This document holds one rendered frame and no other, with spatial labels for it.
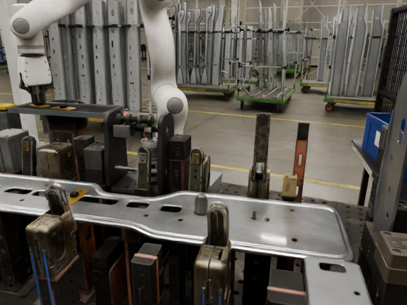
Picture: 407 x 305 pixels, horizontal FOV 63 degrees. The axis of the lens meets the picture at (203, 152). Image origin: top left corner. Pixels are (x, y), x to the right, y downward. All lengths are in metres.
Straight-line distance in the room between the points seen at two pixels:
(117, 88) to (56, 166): 4.45
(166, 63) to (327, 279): 0.96
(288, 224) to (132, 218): 0.36
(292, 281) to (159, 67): 0.94
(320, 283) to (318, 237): 0.15
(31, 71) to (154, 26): 0.46
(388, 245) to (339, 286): 0.11
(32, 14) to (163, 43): 0.43
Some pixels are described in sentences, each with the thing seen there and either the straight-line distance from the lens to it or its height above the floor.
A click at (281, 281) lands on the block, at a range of 0.66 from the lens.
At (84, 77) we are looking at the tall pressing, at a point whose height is 0.81.
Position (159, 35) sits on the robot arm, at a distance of 1.31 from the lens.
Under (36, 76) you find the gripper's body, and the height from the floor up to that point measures 1.27.
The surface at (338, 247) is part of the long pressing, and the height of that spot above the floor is 1.00.
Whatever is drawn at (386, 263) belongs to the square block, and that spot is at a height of 1.03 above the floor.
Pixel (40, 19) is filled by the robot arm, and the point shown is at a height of 1.45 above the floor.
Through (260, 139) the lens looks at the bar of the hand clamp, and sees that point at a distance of 0.88.
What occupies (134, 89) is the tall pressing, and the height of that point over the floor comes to 0.67.
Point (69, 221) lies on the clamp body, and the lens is 0.77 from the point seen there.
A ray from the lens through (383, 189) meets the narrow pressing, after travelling 0.80.
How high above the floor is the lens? 1.39
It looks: 19 degrees down
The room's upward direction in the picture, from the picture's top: straight up
